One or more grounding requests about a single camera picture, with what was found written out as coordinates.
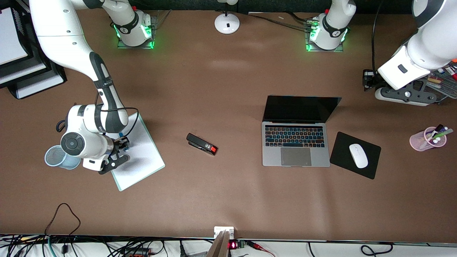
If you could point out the green marker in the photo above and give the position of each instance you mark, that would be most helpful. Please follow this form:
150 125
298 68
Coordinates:
444 133

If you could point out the white round-base stand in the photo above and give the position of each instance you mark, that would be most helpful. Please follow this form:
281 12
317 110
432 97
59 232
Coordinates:
227 23

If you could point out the silver laptop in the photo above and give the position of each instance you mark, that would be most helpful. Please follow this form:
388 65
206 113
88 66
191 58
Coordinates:
295 144

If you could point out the blue marker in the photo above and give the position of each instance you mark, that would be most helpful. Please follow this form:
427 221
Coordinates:
125 150

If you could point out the black mouse pad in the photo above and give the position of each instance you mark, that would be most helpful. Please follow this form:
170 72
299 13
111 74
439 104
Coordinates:
342 153

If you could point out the red marker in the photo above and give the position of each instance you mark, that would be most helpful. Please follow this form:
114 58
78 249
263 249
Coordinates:
452 71

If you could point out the white paper sheet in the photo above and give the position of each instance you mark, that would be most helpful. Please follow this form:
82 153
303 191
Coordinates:
10 35
35 87

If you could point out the red LED circuit board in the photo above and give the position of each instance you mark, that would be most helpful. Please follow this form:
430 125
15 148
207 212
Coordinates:
235 245

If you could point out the white computer mouse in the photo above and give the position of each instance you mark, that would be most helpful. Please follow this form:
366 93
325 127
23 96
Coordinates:
358 156

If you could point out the clear plastic stand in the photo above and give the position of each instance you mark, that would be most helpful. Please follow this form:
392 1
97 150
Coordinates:
162 18

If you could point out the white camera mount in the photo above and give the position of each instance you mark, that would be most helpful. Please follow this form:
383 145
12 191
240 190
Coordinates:
224 235

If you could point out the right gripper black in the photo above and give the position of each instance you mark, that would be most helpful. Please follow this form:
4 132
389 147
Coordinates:
119 144

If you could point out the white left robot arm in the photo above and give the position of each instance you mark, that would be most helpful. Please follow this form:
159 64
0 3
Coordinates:
428 46

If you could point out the blue mesh pen cup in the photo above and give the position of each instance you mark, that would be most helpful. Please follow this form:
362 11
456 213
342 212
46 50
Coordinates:
53 157

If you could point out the black stapler with red end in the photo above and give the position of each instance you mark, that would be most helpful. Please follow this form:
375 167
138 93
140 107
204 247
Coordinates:
200 143

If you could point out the black scissors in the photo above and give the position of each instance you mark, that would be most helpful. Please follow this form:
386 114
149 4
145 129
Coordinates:
59 126

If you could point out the pink mesh pen cup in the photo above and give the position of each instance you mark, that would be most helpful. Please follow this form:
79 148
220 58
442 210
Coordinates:
419 142

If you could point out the black-capped marker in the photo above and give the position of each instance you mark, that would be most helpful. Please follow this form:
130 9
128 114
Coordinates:
438 127

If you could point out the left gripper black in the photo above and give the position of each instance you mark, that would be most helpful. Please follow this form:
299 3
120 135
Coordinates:
368 78

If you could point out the metal mesh desk tray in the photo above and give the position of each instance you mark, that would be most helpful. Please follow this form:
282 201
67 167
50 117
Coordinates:
448 85

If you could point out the white clipboard with metal clip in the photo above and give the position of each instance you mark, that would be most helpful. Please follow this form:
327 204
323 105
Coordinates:
142 157

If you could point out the black stacked paper tray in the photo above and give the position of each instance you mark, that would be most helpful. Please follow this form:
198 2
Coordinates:
39 67

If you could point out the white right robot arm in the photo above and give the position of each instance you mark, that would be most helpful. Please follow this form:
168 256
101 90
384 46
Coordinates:
60 35

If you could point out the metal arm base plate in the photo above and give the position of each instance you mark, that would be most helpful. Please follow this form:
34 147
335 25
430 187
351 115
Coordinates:
151 34
309 46

